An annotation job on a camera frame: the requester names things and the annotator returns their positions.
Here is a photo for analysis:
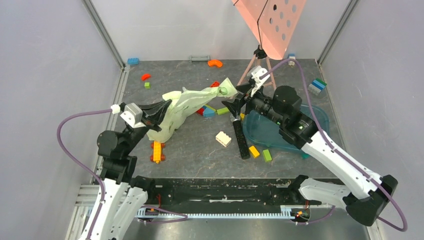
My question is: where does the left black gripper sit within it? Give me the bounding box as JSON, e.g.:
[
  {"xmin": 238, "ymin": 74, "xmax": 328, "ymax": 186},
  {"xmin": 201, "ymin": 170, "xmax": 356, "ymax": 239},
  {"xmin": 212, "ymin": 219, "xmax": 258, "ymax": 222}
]
[{"xmin": 122, "ymin": 97, "xmax": 173, "ymax": 154}]

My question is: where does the green avocado plastic bag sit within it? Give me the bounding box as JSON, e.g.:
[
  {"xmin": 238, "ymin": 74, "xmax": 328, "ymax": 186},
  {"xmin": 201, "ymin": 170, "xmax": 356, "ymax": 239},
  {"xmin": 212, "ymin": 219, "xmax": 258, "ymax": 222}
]
[{"xmin": 147, "ymin": 78, "xmax": 237, "ymax": 143}]

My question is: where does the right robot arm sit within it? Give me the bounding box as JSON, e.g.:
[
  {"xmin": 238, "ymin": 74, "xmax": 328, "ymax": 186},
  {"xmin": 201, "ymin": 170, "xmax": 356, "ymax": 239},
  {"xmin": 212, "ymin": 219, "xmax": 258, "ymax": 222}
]
[{"xmin": 223, "ymin": 83, "xmax": 398, "ymax": 227}]

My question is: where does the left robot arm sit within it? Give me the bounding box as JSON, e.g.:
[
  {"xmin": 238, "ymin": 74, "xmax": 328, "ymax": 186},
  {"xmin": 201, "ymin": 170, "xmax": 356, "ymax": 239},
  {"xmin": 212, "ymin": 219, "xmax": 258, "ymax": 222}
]
[{"xmin": 80, "ymin": 99, "xmax": 172, "ymax": 240}]

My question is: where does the long green block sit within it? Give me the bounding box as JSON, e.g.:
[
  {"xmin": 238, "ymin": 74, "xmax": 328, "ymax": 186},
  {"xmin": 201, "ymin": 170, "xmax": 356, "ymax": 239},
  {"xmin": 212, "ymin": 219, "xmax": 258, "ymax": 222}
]
[{"xmin": 216, "ymin": 107, "xmax": 230, "ymax": 115}]

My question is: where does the red lego brick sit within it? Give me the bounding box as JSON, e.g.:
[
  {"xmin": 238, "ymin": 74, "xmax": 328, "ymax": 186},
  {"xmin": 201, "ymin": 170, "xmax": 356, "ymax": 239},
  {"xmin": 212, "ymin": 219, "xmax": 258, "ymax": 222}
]
[{"xmin": 210, "ymin": 81, "xmax": 220, "ymax": 88}]

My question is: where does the orange yellow toy car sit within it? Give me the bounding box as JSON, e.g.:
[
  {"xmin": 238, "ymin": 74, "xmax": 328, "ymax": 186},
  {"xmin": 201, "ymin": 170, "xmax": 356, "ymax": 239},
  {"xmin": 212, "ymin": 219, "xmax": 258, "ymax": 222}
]
[{"xmin": 150, "ymin": 141, "xmax": 166, "ymax": 164}]

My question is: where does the blue lego block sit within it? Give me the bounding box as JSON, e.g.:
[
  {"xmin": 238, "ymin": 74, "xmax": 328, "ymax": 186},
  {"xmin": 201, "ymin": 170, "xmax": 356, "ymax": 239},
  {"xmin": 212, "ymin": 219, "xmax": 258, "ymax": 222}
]
[{"xmin": 202, "ymin": 107, "xmax": 216, "ymax": 118}]

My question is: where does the black microphone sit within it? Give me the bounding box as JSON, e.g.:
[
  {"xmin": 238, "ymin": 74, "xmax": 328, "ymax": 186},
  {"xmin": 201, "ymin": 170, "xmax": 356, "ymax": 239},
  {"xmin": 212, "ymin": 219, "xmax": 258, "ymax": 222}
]
[{"xmin": 230, "ymin": 115, "xmax": 250, "ymax": 160}]

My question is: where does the teal plastic tub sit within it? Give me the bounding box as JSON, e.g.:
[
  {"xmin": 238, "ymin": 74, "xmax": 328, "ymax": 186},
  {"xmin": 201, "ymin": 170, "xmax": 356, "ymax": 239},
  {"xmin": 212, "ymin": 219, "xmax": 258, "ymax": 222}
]
[{"xmin": 243, "ymin": 104, "xmax": 330, "ymax": 155}]

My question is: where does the red arch block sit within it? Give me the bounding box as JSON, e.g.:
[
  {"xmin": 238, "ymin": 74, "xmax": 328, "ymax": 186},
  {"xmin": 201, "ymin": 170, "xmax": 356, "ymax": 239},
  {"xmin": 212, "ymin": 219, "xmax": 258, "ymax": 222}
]
[{"xmin": 140, "ymin": 73, "xmax": 151, "ymax": 82}]

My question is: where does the cream lego brick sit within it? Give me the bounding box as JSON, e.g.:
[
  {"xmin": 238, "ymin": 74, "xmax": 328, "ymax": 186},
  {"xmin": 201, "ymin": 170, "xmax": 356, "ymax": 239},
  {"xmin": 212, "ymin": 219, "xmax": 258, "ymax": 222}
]
[{"xmin": 215, "ymin": 131, "xmax": 232, "ymax": 148}]

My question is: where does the orange curved block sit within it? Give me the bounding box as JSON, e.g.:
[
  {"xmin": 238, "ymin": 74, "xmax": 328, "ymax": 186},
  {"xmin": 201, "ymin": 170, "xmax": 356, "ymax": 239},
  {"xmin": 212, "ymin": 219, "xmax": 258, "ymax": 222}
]
[{"xmin": 207, "ymin": 59, "xmax": 223, "ymax": 68}]

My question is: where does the pink tripod stand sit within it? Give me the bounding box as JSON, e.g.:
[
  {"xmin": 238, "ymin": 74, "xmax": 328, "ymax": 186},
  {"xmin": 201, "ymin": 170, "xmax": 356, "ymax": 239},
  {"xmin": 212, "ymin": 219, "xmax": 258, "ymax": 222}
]
[{"xmin": 236, "ymin": 45, "xmax": 277, "ymax": 96}]

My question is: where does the yellow wooden block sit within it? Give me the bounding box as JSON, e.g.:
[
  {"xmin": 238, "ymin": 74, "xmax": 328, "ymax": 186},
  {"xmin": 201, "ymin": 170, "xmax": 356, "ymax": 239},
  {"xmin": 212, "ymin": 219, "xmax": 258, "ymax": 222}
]
[{"xmin": 248, "ymin": 145, "xmax": 260, "ymax": 159}]

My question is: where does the blue lego brick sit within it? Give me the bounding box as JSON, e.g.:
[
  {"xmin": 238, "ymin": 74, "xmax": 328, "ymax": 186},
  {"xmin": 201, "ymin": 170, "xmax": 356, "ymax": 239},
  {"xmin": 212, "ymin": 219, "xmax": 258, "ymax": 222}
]
[{"xmin": 127, "ymin": 57, "xmax": 140, "ymax": 66}]

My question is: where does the white blue small brick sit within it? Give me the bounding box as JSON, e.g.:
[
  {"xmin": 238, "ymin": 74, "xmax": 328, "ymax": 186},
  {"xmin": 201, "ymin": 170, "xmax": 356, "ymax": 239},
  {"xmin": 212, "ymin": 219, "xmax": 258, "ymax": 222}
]
[{"xmin": 288, "ymin": 53, "xmax": 296, "ymax": 66}]

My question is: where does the green wooden block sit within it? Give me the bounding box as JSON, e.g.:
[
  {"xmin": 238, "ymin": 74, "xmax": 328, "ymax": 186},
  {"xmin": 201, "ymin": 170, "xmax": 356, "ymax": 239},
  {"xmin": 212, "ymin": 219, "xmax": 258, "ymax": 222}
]
[{"xmin": 262, "ymin": 149, "xmax": 273, "ymax": 163}]

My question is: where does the grey blue green brick stack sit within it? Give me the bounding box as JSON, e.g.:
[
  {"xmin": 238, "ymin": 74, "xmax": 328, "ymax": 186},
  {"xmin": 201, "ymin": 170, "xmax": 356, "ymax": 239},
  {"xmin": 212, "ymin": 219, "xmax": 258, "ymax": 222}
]
[{"xmin": 307, "ymin": 78, "xmax": 327, "ymax": 96}]

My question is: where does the pink perforated panel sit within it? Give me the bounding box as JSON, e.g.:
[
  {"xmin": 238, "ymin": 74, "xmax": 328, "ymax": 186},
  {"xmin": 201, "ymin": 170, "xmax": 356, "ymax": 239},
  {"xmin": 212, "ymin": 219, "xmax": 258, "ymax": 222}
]
[{"xmin": 232, "ymin": 0, "xmax": 306, "ymax": 60}]

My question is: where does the teal small block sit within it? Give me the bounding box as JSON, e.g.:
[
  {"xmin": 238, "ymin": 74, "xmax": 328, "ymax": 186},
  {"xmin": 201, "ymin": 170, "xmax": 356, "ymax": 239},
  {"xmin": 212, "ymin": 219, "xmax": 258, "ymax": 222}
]
[{"xmin": 301, "ymin": 153, "xmax": 310, "ymax": 160}]

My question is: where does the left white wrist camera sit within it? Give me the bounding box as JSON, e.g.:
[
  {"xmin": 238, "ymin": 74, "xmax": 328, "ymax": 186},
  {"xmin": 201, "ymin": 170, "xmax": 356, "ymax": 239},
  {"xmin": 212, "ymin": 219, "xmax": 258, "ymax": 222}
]
[{"xmin": 110, "ymin": 102, "xmax": 146, "ymax": 129}]

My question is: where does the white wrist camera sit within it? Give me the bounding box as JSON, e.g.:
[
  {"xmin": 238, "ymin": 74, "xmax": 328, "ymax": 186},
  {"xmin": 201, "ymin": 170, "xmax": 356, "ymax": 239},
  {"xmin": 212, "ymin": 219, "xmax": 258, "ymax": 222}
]
[
  {"xmin": 110, "ymin": 102, "xmax": 146, "ymax": 129},
  {"xmin": 249, "ymin": 66, "xmax": 269, "ymax": 97}
]

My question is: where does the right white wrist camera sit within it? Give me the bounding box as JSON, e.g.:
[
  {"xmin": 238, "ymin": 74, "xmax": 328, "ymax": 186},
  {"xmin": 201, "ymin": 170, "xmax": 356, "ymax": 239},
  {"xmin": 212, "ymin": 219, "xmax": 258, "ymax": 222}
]
[{"xmin": 249, "ymin": 66, "xmax": 269, "ymax": 97}]

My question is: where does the grey metal handle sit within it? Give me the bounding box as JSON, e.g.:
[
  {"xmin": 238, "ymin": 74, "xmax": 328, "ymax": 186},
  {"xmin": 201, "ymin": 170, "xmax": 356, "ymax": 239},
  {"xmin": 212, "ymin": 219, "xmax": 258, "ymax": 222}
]
[{"xmin": 188, "ymin": 55, "xmax": 211, "ymax": 63}]

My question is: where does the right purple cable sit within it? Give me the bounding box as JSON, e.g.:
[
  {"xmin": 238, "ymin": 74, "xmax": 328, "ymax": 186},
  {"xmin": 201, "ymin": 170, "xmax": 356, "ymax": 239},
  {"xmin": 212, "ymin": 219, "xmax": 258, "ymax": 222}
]
[{"xmin": 263, "ymin": 58, "xmax": 408, "ymax": 233}]

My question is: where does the purple cable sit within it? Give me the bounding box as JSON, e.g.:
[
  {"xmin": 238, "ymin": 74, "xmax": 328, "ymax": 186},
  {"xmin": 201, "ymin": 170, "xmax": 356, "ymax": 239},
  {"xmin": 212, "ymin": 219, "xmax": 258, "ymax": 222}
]
[
  {"xmin": 263, "ymin": 58, "xmax": 408, "ymax": 233},
  {"xmin": 56, "ymin": 109, "xmax": 188, "ymax": 240}
]

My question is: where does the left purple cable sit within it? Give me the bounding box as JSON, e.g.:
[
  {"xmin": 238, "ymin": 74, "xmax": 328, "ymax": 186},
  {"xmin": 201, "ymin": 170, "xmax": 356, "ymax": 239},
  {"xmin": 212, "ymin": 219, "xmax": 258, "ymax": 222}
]
[{"xmin": 56, "ymin": 109, "xmax": 188, "ymax": 240}]

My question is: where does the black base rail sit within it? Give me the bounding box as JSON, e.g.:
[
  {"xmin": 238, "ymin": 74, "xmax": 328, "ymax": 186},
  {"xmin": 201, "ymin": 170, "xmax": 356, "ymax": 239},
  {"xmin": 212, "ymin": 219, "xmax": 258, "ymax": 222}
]
[{"xmin": 146, "ymin": 178, "xmax": 312, "ymax": 214}]

